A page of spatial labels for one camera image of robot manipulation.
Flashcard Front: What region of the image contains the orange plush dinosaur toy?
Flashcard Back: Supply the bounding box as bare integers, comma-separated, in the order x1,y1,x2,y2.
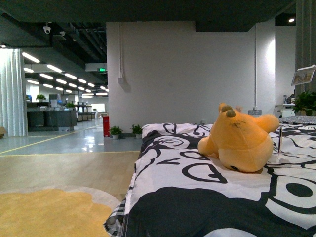
197,103,279,173

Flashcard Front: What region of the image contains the small potted plant right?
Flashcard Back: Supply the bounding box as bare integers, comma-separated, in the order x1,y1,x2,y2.
131,124,142,139

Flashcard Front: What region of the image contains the small potted plant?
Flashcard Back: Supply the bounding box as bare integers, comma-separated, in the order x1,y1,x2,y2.
131,124,142,139
109,126,122,140

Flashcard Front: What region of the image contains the small potted plant left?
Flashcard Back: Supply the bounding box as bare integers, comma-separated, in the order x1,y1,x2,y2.
109,126,122,140

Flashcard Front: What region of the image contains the red fire extinguisher cabinet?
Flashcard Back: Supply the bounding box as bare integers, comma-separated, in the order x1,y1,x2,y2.
103,116,110,137

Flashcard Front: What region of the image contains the black and white duvet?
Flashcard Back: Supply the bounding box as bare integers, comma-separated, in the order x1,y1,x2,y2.
104,123,316,237

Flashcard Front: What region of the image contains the dark reception counter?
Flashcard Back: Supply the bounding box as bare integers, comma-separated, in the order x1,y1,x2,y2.
27,102,77,132

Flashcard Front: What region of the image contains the white toy hang tag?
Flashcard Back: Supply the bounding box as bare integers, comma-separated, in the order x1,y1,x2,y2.
268,125,283,164

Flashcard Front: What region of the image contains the yellow and grey rug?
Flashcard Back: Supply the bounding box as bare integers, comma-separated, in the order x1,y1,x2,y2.
0,186,119,237

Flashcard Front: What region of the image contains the grey checkered pillow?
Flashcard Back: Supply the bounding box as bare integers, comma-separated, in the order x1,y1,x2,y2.
279,116,316,125

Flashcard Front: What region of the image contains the white curtain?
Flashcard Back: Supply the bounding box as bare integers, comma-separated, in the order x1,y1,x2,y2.
0,48,28,137

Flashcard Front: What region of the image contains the large green potted plant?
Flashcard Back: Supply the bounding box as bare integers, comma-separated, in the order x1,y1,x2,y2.
293,91,316,116

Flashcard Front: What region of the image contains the framed picture sign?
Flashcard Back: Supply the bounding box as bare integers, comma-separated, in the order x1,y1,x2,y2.
291,65,316,86

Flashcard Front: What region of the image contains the grey wall socket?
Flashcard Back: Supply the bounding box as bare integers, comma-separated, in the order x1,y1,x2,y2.
248,110,262,116

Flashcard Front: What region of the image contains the white security camera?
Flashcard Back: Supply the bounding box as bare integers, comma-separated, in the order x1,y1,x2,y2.
43,24,51,34

